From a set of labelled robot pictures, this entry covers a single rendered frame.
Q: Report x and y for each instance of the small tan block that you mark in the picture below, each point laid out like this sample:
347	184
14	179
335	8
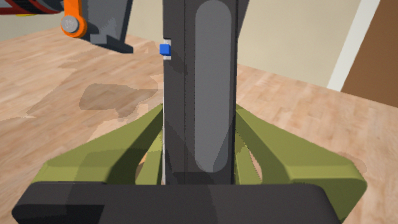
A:
140	166

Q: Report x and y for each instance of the red and grey hose nozzle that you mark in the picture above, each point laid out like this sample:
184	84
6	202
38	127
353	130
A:
199	74

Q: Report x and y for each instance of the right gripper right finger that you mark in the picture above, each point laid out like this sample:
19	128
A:
285	158

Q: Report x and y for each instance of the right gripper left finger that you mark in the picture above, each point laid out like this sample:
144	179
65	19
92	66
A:
114	157

